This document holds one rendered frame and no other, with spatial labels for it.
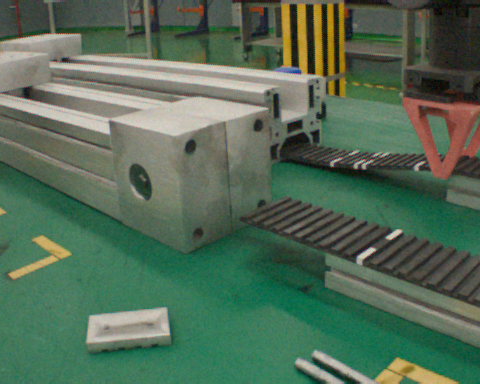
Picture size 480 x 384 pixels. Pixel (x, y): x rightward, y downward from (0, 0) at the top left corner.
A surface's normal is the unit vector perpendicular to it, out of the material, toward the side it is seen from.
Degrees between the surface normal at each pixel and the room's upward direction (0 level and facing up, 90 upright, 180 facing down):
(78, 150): 90
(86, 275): 0
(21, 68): 90
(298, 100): 90
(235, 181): 90
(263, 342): 0
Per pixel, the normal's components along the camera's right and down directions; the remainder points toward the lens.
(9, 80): 0.71, 0.23
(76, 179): -0.70, 0.29
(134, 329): -0.05, -0.93
